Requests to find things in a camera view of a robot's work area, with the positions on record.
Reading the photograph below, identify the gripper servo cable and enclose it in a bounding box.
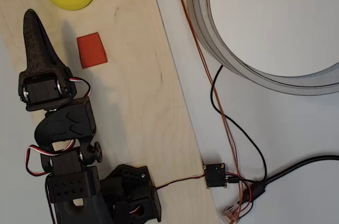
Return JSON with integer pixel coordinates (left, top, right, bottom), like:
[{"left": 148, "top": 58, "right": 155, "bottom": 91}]
[{"left": 66, "top": 76, "right": 93, "bottom": 101}]

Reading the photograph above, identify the wrist servo cable loop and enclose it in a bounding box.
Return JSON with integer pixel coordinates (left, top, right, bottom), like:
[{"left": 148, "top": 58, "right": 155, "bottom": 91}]
[{"left": 24, "top": 139, "right": 77, "bottom": 176}]

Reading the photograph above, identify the small black controller board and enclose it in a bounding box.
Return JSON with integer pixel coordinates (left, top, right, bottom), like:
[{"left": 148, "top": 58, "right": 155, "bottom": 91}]
[{"left": 203, "top": 163, "right": 227, "bottom": 190}]

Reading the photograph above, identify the white red black base cable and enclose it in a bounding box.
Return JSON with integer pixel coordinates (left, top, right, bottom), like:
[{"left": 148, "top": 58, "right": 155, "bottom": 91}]
[{"left": 155, "top": 172, "right": 208, "bottom": 190}]

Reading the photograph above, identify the thin black cable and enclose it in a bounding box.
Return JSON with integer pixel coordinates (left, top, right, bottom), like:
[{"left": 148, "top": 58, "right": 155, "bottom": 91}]
[{"left": 210, "top": 65, "right": 267, "bottom": 184}]

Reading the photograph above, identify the thin red wire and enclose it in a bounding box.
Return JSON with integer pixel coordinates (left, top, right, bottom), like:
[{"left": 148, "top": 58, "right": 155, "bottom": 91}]
[{"left": 225, "top": 172, "right": 256, "bottom": 210}]

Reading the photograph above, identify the red black arm side cable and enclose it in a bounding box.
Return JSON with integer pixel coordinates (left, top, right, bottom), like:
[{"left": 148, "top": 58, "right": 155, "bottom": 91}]
[{"left": 44, "top": 180, "right": 57, "bottom": 223}]

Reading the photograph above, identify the large grey round ring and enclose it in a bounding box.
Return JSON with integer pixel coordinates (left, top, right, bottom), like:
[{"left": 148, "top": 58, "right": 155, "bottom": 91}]
[{"left": 186, "top": 0, "right": 339, "bottom": 96}]

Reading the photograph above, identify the white plug connector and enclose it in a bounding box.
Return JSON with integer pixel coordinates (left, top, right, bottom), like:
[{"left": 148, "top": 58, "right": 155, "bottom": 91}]
[{"left": 220, "top": 204, "right": 240, "bottom": 224}]

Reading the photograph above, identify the light plywood board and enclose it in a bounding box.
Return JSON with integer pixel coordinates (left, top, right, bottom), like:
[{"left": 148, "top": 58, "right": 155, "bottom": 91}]
[{"left": 0, "top": 0, "right": 220, "bottom": 224}]

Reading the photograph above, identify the thick black cable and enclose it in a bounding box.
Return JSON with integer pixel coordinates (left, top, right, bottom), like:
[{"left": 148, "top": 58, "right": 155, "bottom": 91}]
[{"left": 237, "top": 155, "right": 339, "bottom": 206}]

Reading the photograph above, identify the thin orange wire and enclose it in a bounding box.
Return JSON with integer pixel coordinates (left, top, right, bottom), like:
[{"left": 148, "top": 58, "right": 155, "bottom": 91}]
[
  {"left": 197, "top": 46, "right": 246, "bottom": 219},
  {"left": 171, "top": 0, "right": 243, "bottom": 221}
]

